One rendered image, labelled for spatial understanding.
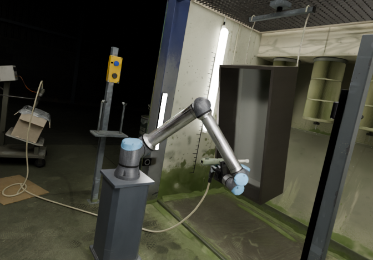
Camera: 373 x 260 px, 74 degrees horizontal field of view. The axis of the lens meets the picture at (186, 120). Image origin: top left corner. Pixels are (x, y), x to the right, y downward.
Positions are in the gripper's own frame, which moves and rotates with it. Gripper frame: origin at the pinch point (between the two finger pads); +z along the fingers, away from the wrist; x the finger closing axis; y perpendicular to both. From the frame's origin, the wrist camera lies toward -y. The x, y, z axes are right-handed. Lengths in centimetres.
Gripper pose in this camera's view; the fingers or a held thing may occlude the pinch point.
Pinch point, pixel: (213, 164)
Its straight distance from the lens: 212.3
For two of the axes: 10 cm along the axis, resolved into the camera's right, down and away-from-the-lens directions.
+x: 8.8, 0.3, 4.7
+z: -4.4, -3.2, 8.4
